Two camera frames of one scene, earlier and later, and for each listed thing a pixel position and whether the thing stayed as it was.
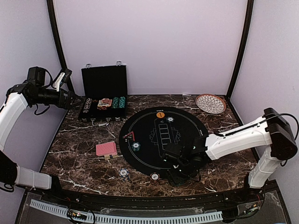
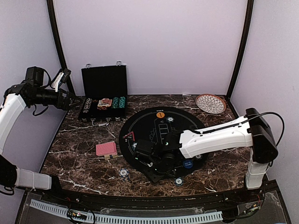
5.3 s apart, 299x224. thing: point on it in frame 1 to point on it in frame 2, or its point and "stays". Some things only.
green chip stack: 136,146 stays
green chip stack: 170,119 stays
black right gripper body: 188,171 to 162,169
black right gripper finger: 177,178 to 154,175
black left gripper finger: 75,104 stays
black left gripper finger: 75,97 stays
